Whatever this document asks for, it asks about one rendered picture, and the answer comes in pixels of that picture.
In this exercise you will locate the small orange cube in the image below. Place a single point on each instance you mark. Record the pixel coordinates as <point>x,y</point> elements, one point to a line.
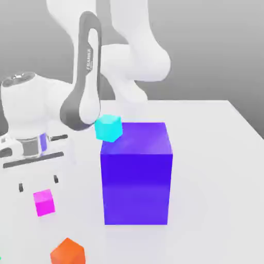
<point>68,252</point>

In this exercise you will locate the small cyan cube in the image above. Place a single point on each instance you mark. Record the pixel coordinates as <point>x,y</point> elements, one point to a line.
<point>108,129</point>

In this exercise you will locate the large purple box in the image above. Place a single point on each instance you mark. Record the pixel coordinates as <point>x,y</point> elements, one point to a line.
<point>136,175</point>

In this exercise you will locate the small magenta cube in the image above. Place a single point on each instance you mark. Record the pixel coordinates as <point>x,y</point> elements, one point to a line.
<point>44,204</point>

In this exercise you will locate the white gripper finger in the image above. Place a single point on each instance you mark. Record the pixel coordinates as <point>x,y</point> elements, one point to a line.
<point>20,187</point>
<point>55,179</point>

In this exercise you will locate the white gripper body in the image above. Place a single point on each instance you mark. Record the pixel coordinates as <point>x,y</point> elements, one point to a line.
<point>35,168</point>

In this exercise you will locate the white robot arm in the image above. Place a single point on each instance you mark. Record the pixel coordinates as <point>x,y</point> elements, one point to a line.
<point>88,61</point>

